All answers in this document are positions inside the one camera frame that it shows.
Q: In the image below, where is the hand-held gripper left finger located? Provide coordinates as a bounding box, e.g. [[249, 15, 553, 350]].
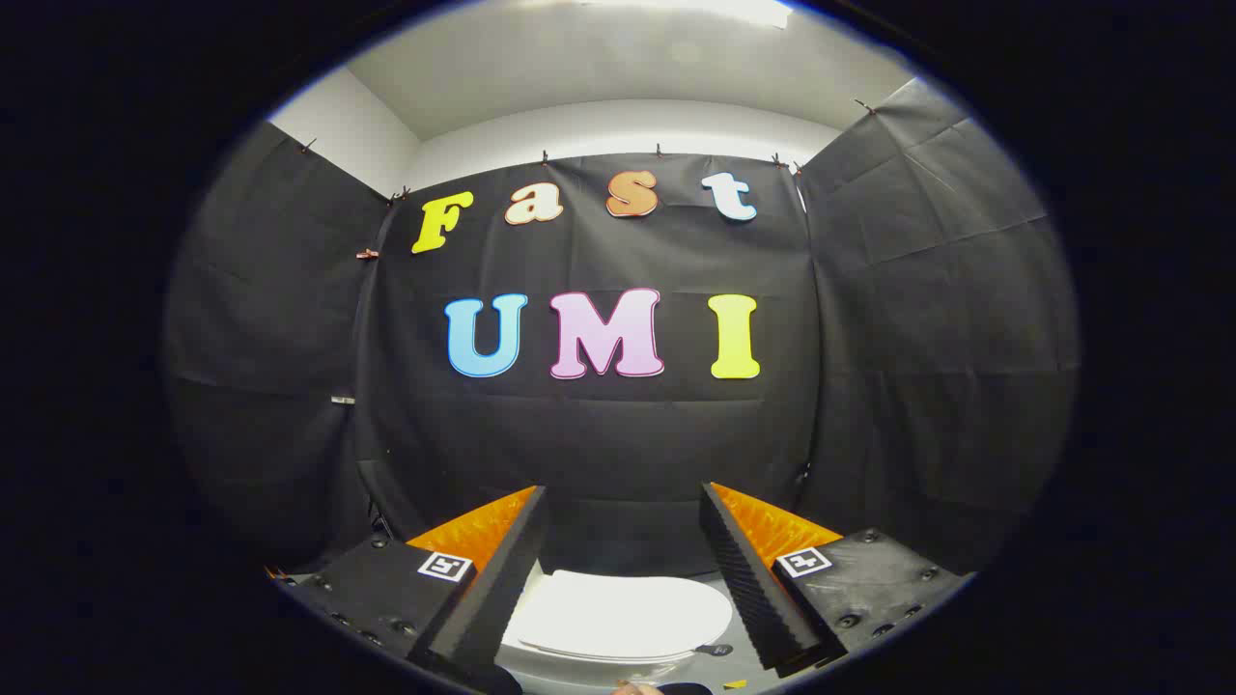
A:
[[273, 486, 551, 694]]

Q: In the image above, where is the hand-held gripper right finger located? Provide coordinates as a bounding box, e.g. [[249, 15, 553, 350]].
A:
[[699, 482, 974, 679]]

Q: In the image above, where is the ceiling light panel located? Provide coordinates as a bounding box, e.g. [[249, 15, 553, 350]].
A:
[[579, 0, 795, 30]]

